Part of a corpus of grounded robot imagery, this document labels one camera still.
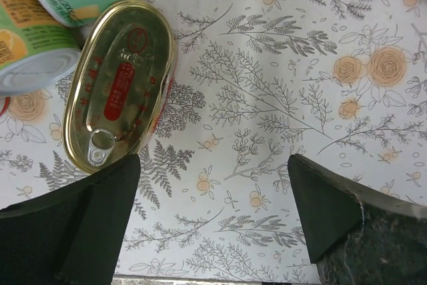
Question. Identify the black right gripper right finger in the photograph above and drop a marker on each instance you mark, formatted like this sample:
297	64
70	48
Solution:
354	234

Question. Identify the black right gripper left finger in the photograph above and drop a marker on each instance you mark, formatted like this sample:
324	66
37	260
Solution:
72	235

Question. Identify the gold oval fish tin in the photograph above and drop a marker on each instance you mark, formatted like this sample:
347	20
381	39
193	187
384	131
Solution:
119	86

